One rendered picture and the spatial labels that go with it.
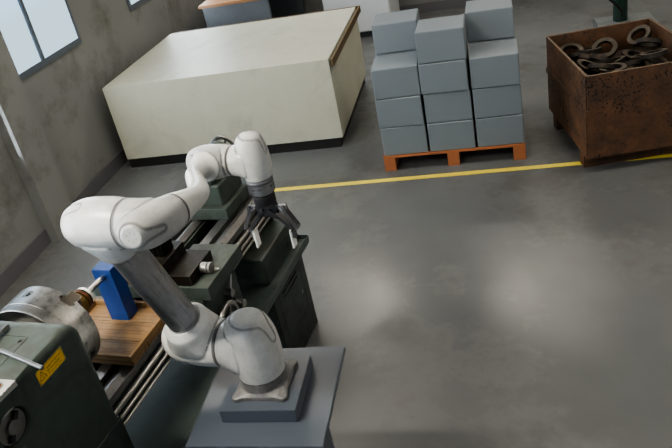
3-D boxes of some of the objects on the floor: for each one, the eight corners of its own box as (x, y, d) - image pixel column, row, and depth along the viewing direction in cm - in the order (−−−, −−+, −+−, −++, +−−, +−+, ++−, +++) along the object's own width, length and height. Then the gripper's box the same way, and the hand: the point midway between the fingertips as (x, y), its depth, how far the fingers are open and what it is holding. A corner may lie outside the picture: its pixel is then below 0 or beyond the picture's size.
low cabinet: (191, 100, 761) (171, 32, 726) (371, 78, 715) (359, 5, 680) (129, 168, 621) (101, 88, 586) (349, 146, 576) (332, 58, 541)
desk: (311, 30, 933) (298, -35, 894) (285, 69, 798) (268, -5, 759) (252, 38, 952) (237, -25, 913) (217, 78, 817) (197, 6, 778)
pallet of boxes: (520, 121, 558) (512, -6, 511) (526, 159, 499) (517, 19, 452) (394, 133, 582) (375, 13, 535) (385, 171, 523) (363, 40, 476)
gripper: (224, 198, 231) (240, 251, 241) (294, 196, 223) (307, 252, 233) (233, 187, 237) (248, 240, 247) (301, 185, 229) (314, 240, 239)
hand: (276, 243), depth 240 cm, fingers open, 13 cm apart
